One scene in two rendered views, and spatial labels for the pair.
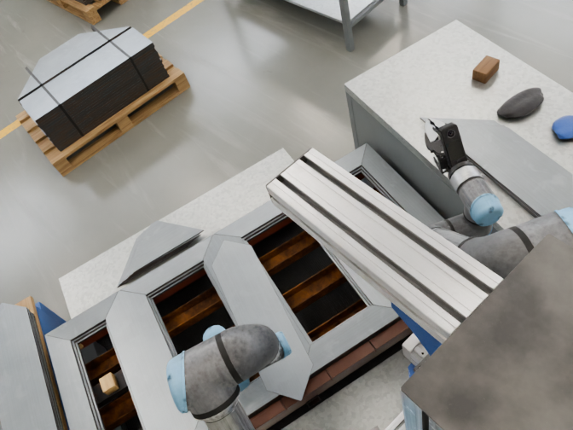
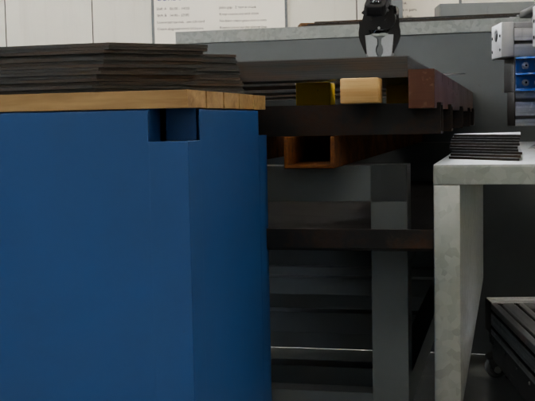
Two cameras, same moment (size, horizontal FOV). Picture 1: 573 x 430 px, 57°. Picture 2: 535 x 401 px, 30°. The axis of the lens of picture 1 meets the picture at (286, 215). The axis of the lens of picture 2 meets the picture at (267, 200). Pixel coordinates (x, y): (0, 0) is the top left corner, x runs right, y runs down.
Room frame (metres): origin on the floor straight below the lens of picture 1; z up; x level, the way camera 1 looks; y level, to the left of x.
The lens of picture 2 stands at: (-0.03, 2.43, 0.75)
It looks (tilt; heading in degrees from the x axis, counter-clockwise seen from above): 5 degrees down; 296
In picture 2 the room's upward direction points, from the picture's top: 1 degrees counter-clockwise
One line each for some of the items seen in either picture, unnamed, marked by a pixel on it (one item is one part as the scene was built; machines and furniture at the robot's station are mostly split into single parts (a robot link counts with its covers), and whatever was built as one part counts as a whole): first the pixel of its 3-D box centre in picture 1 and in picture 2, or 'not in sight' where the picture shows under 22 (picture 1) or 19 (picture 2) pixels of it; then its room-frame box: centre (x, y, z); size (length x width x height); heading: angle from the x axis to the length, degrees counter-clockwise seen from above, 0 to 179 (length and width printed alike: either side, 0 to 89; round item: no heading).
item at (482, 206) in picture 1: (480, 202); not in sight; (0.69, -0.47, 1.43); 0.11 x 0.08 x 0.09; 178
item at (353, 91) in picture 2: not in sight; (361, 91); (0.54, 0.95, 0.79); 0.06 x 0.05 x 0.04; 13
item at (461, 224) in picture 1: (471, 225); not in sight; (0.69, -0.45, 1.33); 0.11 x 0.08 x 0.11; 88
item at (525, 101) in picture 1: (522, 103); not in sight; (1.24, -0.97, 1.07); 0.20 x 0.10 x 0.03; 105
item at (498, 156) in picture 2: not in sight; (485, 145); (0.41, 0.67, 0.70); 0.39 x 0.12 x 0.04; 103
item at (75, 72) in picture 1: (92, 86); not in sight; (3.66, 1.06, 0.23); 1.20 x 0.80 x 0.47; 113
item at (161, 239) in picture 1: (153, 244); not in sight; (1.49, 0.60, 0.77); 0.45 x 0.20 x 0.04; 103
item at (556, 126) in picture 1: (569, 126); not in sight; (1.07, -1.05, 1.07); 0.12 x 0.10 x 0.03; 100
